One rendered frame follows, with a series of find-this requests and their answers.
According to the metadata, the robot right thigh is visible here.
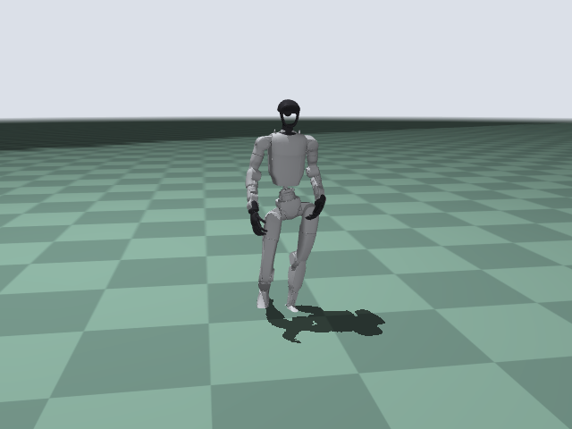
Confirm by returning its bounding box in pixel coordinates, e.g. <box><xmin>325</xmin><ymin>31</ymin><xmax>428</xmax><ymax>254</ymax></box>
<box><xmin>260</xmin><ymin>207</ymin><xmax>282</xmax><ymax>283</ymax></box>

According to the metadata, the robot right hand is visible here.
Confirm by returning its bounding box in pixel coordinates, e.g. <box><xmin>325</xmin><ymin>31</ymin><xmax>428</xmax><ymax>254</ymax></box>
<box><xmin>248</xmin><ymin>200</ymin><xmax>268</xmax><ymax>236</ymax></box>

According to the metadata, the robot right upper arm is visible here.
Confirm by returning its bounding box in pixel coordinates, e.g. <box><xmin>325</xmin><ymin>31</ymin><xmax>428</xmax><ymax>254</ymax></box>
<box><xmin>249</xmin><ymin>136</ymin><xmax>272</xmax><ymax>181</ymax></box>

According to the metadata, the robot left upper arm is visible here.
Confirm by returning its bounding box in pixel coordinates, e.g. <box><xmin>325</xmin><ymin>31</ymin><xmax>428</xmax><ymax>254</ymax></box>
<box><xmin>305</xmin><ymin>135</ymin><xmax>319</xmax><ymax>178</ymax></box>

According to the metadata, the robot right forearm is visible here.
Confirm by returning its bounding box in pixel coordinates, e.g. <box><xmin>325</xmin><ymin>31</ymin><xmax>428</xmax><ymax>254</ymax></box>
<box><xmin>246</xmin><ymin>169</ymin><xmax>259</xmax><ymax>210</ymax></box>

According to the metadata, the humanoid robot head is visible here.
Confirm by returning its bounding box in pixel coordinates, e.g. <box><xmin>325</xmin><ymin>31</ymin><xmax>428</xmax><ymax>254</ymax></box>
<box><xmin>277</xmin><ymin>99</ymin><xmax>300</xmax><ymax>135</ymax></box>

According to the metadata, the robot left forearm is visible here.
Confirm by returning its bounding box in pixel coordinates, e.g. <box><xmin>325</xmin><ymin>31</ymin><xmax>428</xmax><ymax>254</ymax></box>
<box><xmin>310</xmin><ymin>166</ymin><xmax>326</xmax><ymax>201</ymax></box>

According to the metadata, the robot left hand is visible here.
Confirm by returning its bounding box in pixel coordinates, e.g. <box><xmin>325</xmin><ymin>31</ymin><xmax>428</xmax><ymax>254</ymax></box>
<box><xmin>305</xmin><ymin>195</ymin><xmax>325</xmax><ymax>220</ymax></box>

